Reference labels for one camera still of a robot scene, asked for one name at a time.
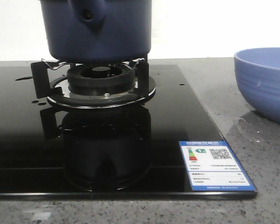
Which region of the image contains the blue energy efficiency label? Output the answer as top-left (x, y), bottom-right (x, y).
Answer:
top-left (179, 141), bottom-right (256, 192)

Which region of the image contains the dark blue cooking pot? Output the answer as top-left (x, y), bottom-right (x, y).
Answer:
top-left (40, 0), bottom-right (152, 63)

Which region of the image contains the light blue ribbed bowl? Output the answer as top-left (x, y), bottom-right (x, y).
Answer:
top-left (234, 47), bottom-right (280, 123)

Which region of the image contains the black metal pot support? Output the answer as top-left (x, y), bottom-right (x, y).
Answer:
top-left (31, 58), bottom-right (156, 110)

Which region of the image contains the black glass gas stove top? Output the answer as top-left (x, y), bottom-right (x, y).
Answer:
top-left (0, 65), bottom-right (257, 200)

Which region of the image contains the black round gas burner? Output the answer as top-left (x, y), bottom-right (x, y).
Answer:
top-left (67, 64), bottom-right (135, 96)

